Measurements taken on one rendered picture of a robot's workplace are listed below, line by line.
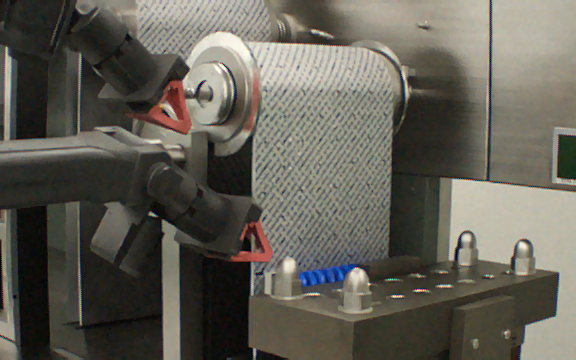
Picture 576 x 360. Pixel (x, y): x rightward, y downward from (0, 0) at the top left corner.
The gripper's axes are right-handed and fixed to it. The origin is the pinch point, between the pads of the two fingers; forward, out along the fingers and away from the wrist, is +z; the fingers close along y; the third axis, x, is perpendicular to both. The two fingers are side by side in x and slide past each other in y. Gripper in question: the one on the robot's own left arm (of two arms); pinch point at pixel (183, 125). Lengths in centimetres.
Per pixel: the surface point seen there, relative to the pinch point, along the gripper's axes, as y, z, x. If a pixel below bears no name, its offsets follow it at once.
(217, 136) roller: 1.0, 4.2, 1.8
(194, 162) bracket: -0.8, 4.6, -1.9
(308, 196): 6.9, 16.0, 2.3
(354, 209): 7.2, 23.6, 5.8
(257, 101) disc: 7.3, 1.7, 5.3
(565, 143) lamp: 29.7, 28.7, 22.2
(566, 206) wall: -104, 238, 143
